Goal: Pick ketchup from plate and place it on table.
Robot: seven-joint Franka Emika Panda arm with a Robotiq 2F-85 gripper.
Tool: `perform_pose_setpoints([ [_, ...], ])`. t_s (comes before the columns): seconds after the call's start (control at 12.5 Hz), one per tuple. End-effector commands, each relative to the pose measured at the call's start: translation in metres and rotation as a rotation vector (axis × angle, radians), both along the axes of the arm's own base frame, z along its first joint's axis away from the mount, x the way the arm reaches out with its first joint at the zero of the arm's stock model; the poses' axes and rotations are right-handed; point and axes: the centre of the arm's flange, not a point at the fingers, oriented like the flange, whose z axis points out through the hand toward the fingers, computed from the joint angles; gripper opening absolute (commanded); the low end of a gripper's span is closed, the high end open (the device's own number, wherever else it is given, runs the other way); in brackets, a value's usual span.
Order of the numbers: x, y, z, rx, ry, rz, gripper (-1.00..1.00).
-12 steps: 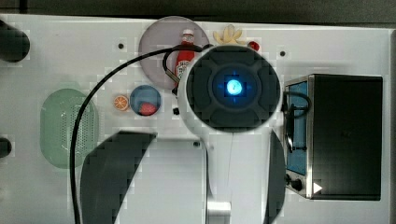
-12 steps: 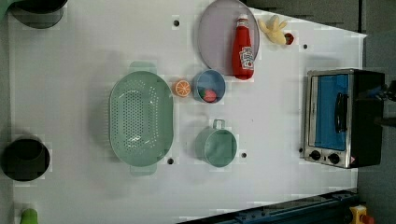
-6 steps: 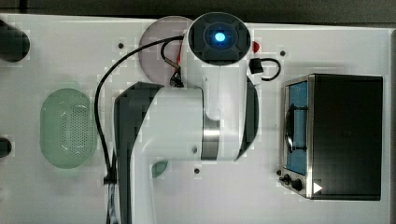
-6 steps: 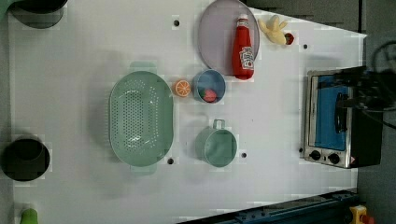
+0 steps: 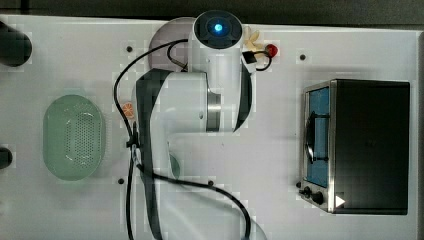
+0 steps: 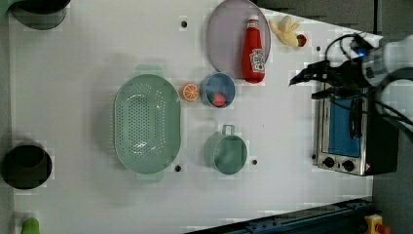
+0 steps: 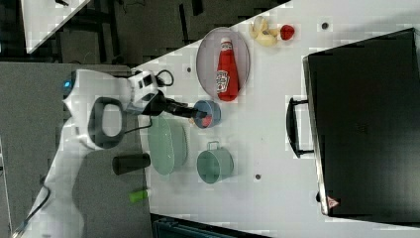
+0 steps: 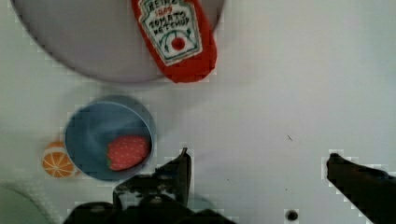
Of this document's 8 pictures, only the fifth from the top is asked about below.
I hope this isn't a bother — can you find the black round post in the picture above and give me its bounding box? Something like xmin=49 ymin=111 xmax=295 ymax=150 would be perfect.
xmin=0 ymin=147 xmax=13 ymax=169

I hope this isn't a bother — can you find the black cylindrical utensil holder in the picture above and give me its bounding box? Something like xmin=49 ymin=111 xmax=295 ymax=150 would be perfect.
xmin=0 ymin=22 xmax=32 ymax=67

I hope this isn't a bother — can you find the blue bowl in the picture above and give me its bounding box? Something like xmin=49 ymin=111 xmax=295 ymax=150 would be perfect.
xmin=170 ymin=155 xmax=181 ymax=179

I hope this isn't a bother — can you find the red apple toy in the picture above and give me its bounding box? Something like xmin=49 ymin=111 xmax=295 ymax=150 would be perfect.
xmin=265 ymin=44 xmax=278 ymax=58

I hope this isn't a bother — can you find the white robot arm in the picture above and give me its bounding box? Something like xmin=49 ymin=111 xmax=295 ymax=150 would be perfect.
xmin=133 ymin=10 xmax=267 ymax=240

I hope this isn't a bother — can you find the green perforated colander basket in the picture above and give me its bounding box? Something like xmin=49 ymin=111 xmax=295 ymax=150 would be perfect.
xmin=43 ymin=95 xmax=106 ymax=181

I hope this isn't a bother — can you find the black toaster oven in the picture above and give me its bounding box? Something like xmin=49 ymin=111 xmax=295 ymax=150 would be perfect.
xmin=296 ymin=79 xmax=410 ymax=215

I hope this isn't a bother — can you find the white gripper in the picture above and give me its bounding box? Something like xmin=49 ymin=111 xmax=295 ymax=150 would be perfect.
xmin=242 ymin=51 xmax=257 ymax=73

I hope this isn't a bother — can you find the yellow banana toy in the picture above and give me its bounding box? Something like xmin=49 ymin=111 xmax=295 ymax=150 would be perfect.
xmin=243 ymin=26 xmax=264 ymax=52

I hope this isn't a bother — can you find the orange slice toy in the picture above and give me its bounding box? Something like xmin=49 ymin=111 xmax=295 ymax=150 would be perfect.
xmin=122 ymin=102 xmax=135 ymax=119

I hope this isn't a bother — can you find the grey oval plate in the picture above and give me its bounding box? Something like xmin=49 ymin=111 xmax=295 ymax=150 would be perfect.
xmin=147 ymin=17 xmax=198 ymax=72

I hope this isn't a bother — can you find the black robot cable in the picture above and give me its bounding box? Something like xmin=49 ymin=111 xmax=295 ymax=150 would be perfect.
xmin=113 ymin=38 xmax=252 ymax=240

